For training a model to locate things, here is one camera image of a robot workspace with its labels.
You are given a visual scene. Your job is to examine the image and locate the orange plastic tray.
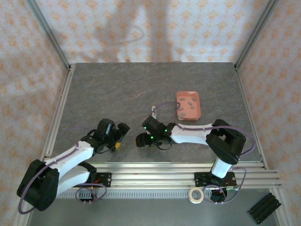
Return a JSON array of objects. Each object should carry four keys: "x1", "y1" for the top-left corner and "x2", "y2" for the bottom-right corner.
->
[{"x1": 176, "y1": 91, "x2": 202, "y2": 122}]

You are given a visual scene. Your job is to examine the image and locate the white masking tape roll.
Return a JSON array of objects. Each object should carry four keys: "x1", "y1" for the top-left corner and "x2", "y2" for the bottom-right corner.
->
[{"x1": 188, "y1": 187, "x2": 205, "y2": 204}]

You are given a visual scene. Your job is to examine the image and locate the black aluminium extrusion piece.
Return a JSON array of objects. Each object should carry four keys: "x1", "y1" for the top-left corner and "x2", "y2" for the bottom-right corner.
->
[{"x1": 247, "y1": 192, "x2": 282, "y2": 224}]

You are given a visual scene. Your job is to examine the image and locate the aluminium frame cross rails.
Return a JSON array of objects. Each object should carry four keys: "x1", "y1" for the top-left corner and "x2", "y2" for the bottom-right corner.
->
[{"x1": 55, "y1": 161, "x2": 283, "y2": 191}]

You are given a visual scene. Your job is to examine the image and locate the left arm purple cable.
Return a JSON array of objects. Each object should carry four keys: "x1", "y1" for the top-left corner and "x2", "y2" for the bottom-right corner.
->
[{"x1": 18, "y1": 126, "x2": 97, "y2": 215}]

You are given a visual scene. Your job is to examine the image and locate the grey slotted cable duct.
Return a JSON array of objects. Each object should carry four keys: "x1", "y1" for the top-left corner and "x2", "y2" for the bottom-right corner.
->
[{"x1": 55, "y1": 190, "x2": 214, "y2": 200}]

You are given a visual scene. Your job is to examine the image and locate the aluminium table side rail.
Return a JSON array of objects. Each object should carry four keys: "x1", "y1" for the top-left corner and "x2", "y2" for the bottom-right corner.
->
[
  {"x1": 234, "y1": 65, "x2": 269, "y2": 170},
  {"x1": 43, "y1": 63, "x2": 76, "y2": 161}
]

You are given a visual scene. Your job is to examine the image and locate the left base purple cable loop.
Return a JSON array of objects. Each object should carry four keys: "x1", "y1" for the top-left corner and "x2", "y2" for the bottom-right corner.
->
[{"x1": 74, "y1": 183, "x2": 107, "y2": 205}]

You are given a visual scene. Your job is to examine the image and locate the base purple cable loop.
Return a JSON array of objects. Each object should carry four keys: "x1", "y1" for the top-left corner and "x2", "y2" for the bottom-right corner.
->
[
  {"x1": 74, "y1": 183, "x2": 107, "y2": 205},
  {"x1": 203, "y1": 168, "x2": 250, "y2": 205}
]

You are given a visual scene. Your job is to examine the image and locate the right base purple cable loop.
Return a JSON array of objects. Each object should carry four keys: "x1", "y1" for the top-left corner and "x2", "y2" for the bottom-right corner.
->
[{"x1": 203, "y1": 168, "x2": 250, "y2": 205}]

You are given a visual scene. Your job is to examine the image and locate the aluminium frame upright post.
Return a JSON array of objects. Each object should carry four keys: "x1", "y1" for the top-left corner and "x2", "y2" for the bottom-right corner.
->
[
  {"x1": 234, "y1": 0, "x2": 280, "y2": 70},
  {"x1": 25, "y1": 0, "x2": 71, "y2": 70}
]

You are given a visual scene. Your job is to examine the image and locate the aluminium frame leg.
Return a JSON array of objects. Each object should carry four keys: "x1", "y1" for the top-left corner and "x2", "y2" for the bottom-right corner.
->
[
  {"x1": 10, "y1": 207, "x2": 30, "y2": 226},
  {"x1": 275, "y1": 188, "x2": 298, "y2": 226}
]

